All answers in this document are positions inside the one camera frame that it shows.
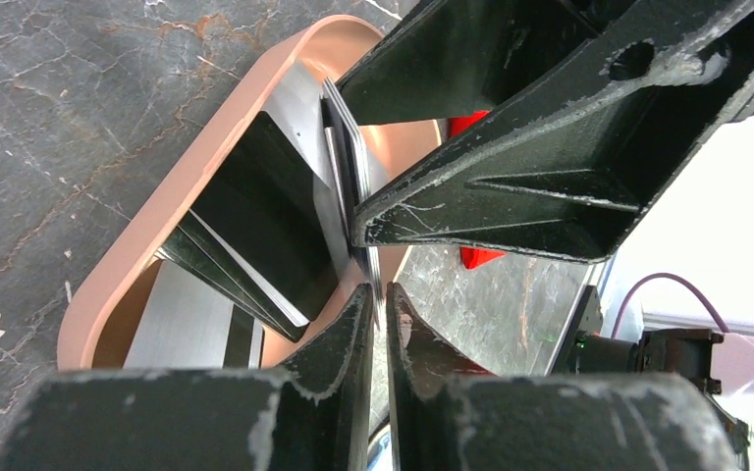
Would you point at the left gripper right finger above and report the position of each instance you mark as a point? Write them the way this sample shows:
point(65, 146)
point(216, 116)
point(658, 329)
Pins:
point(448, 413)

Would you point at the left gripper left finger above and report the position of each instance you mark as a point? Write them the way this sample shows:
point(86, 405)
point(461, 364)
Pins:
point(311, 412)

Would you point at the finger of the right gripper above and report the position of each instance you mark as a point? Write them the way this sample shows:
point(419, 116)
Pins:
point(452, 58)
point(568, 166)

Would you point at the pink oval tray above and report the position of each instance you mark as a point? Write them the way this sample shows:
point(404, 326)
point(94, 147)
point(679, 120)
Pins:
point(327, 48)

